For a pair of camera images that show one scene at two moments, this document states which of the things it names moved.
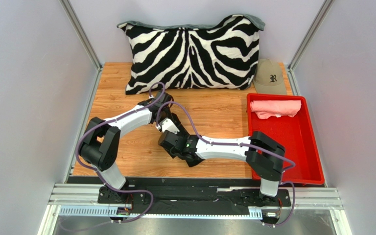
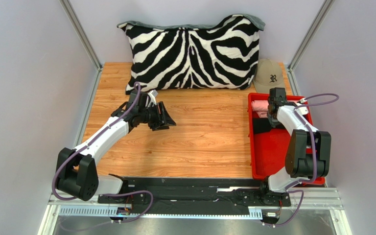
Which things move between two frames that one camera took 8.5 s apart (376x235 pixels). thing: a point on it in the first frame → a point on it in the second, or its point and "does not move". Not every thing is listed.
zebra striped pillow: [224, 55] does not move
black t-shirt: [192, 161] → [262, 125]
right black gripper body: [165, 143] → [272, 112]
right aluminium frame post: [292, 81] does not move
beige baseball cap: [268, 77] does not move
